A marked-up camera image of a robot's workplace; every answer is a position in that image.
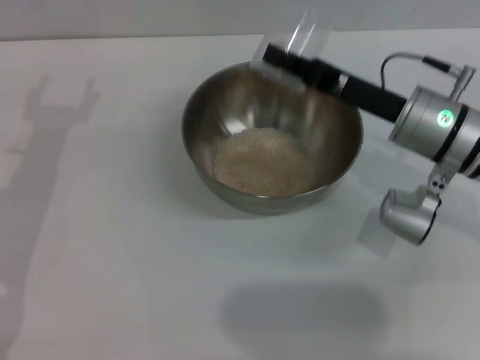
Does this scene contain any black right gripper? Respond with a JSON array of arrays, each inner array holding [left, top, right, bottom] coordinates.
[[262, 43, 408, 123]]

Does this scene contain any white rice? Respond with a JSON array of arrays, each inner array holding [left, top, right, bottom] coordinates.
[[212, 127, 315, 198]]

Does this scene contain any clear plastic measuring cup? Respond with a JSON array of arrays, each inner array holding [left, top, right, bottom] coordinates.
[[251, 1, 335, 95]]

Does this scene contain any stainless steel mixing bowl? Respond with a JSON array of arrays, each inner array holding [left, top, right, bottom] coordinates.
[[181, 59, 365, 217]]

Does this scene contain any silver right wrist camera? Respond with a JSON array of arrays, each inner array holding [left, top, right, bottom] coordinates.
[[380, 164, 447, 247]]

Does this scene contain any right wrist cable with connector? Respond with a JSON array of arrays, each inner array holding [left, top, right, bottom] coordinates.
[[381, 53, 476, 102]]

